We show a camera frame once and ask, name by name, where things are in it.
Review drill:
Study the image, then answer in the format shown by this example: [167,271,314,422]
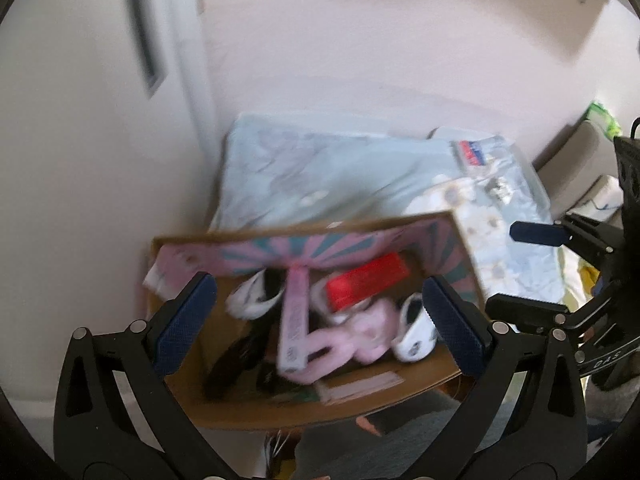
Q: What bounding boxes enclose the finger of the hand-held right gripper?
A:
[510,212,618,261]
[486,294,576,334]

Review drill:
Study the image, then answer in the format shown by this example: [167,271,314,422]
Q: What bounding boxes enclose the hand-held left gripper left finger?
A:
[52,271,228,480]

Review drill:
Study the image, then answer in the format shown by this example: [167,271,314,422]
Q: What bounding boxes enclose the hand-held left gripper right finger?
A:
[407,275,588,480]

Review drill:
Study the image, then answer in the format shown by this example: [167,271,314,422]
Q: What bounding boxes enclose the white sock black prints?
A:
[226,269,287,320]
[391,292,442,362]

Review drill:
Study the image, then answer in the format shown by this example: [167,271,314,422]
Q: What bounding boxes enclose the cardboard box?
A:
[145,210,493,431]

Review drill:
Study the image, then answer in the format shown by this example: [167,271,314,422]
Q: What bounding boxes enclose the red box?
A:
[325,254,412,311]

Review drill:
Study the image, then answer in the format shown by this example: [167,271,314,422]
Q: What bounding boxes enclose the long pink box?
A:
[276,264,315,375]

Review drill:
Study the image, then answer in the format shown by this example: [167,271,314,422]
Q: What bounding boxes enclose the black cloth item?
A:
[204,317,281,403]

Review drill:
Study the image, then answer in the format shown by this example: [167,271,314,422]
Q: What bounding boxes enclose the beige furniture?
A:
[532,119,623,221]

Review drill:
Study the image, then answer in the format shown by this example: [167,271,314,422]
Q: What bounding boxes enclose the clear plastic packet red label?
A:
[450,139,488,167]

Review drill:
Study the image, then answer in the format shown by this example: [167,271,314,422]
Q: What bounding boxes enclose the green packet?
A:
[585,101,621,136]

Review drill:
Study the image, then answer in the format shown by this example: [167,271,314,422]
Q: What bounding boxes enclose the light blue floral blanket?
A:
[207,112,568,306]

